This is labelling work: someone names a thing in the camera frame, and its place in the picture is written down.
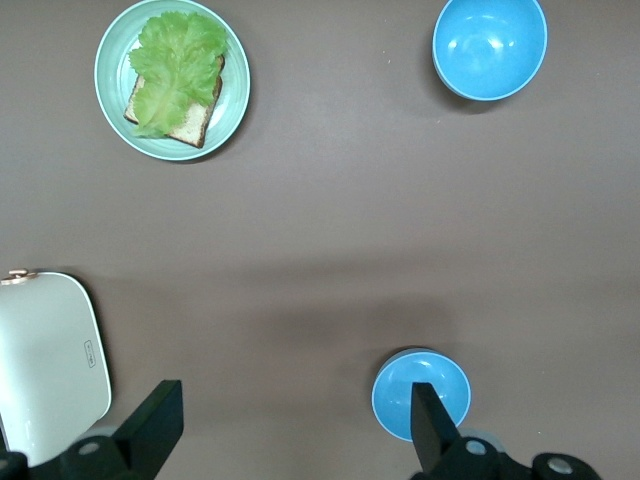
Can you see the blue bowl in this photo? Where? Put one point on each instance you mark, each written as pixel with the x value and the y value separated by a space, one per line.
pixel 395 395
pixel 490 50

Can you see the toast bread slice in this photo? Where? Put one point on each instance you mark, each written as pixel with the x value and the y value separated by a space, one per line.
pixel 192 122

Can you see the light green plate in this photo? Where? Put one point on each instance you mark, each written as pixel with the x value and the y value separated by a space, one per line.
pixel 114 100

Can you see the green lettuce leaf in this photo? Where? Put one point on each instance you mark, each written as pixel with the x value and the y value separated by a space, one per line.
pixel 175 65

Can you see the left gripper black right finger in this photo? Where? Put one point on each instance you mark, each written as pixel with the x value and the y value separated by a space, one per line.
pixel 432 440

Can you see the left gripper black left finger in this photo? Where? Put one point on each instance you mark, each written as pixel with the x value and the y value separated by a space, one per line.
pixel 150 440

